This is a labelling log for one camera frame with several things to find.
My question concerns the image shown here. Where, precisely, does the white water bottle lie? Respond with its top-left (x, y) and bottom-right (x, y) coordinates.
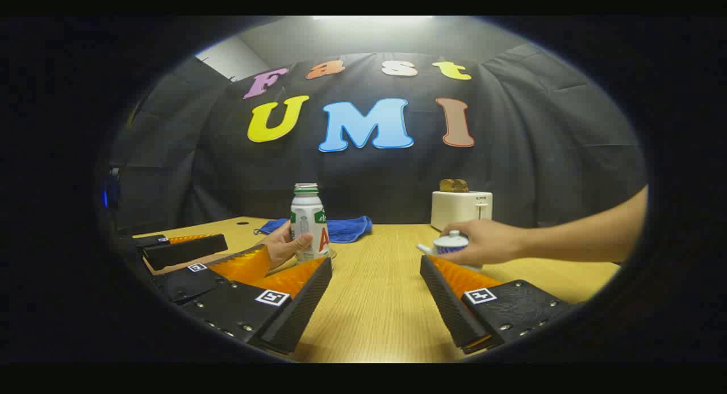
top-left (290, 183), bottom-right (331, 264)

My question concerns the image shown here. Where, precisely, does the ceiling light panel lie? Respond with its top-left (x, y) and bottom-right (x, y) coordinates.
top-left (312, 15), bottom-right (434, 24)

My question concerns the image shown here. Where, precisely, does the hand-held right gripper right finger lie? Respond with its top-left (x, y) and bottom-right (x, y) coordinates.
top-left (420, 255), bottom-right (574, 355)

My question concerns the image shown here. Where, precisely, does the blue towel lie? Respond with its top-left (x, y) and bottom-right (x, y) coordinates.
top-left (254, 215), bottom-right (374, 244)

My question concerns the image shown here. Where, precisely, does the white blue teacup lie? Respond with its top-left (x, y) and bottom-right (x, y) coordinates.
top-left (416, 230), bottom-right (483, 271)

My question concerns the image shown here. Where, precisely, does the white toaster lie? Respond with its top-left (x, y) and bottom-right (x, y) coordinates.
top-left (430, 190), bottom-right (494, 233)

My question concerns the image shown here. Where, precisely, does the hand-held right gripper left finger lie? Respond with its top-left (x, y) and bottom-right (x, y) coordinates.
top-left (177, 256), bottom-right (334, 354)

